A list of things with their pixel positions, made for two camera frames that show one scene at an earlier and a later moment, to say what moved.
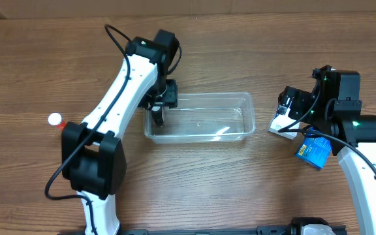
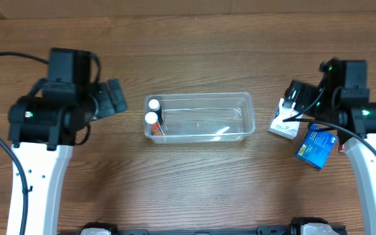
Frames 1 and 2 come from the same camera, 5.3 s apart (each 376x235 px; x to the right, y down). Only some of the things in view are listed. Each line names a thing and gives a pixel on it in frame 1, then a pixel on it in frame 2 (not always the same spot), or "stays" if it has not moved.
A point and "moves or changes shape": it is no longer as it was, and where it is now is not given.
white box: [283, 125] stays
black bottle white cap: [157, 115] stays
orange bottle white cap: [55, 119] moves or changes shape
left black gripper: [163, 100] → [115, 96]
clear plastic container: [204, 117] stays
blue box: [316, 151] stays
